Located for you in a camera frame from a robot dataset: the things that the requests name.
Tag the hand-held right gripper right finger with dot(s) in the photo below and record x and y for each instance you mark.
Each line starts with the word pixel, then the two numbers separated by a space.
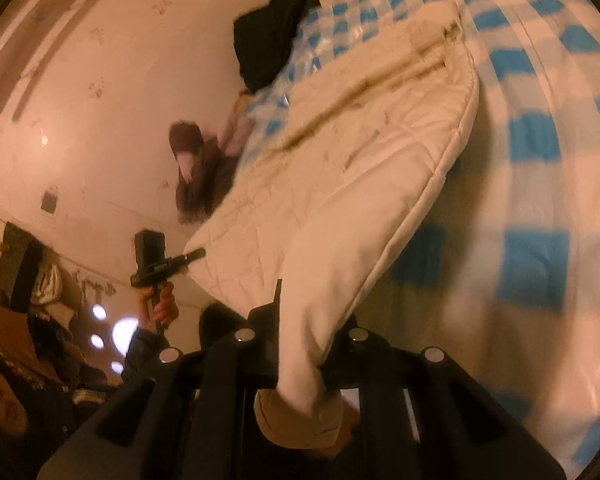
pixel 350 365

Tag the blue checkered plastic sheet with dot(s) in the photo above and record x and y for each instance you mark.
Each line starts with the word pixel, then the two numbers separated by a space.
pixel 530 135

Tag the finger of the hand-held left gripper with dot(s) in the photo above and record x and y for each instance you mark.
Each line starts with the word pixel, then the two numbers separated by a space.
pixel 192 255

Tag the pink and brown garment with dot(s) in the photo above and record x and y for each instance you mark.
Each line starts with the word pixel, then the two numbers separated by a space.
pixel 200 180

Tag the person's left hand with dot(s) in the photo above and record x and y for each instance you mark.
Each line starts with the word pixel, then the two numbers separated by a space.
pixel 169 305

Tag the dark wall plate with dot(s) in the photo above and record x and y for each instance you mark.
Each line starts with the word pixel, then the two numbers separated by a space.
pixel 49 199

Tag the ceiling lamp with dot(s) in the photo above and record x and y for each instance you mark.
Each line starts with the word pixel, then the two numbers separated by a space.
pixel 125 332

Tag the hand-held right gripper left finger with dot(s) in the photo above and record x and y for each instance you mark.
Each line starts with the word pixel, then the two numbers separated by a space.
pixel 265 350

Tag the cream quilted coat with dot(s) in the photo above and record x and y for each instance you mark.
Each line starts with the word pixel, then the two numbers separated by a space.
pixel 355 160

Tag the person's left forearm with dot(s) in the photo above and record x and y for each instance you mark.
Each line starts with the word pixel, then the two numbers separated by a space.
pixel 142 350

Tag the person's torso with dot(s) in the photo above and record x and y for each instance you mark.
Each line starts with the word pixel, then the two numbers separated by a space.
pixel 55 430

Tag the pile of clothes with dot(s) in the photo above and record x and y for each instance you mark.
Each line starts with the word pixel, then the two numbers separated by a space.
pixel 20 310

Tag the black jacket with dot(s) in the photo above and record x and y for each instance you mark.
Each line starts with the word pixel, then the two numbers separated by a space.
pixel 265 35

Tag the person's head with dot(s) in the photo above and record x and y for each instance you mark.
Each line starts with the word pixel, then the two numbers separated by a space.
pixel 5 400

